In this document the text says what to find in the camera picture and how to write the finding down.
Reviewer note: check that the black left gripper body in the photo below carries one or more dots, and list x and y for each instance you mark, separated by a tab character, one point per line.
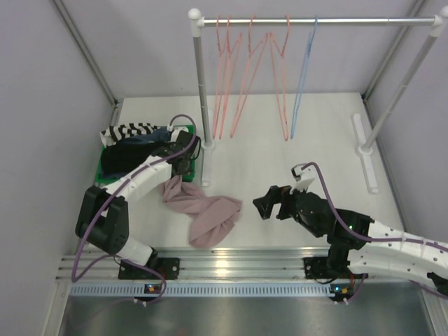
180	168

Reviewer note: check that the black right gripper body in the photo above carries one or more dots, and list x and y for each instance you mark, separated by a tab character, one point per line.
293	211

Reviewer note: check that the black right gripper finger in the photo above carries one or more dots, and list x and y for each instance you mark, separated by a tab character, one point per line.
264	204
281	215

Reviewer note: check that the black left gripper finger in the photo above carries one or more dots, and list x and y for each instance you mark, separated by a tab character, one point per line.
192	167
179	169

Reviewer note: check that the mauve tank top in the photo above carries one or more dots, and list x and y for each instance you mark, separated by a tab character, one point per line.
212	217

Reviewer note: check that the blue wire hanger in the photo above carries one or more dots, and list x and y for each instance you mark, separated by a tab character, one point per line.
302	78

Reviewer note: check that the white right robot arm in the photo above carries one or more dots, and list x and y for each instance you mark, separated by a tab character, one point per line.
394	253

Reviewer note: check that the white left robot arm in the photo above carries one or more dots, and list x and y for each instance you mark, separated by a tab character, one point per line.
104	219

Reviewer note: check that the blue denim garment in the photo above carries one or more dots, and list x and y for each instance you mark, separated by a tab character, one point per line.
158	135

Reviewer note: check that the striped black white garment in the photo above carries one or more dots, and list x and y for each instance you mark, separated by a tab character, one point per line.
114	134

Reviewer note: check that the green plastic bin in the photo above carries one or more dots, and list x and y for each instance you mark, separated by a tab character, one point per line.
127	146

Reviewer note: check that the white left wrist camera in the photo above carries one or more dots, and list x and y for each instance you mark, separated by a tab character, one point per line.
180	135

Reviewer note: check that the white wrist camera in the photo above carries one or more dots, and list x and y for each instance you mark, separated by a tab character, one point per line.
303	178
180	135

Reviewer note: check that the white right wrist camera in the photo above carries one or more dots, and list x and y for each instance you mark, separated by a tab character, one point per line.
303	178

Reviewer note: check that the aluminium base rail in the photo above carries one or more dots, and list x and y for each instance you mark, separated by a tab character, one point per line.
230	264

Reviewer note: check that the white clothes rack frame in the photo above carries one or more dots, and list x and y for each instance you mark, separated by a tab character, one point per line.
437	25

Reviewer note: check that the slotted grey cable duct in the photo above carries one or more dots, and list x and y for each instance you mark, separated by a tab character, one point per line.
209	290

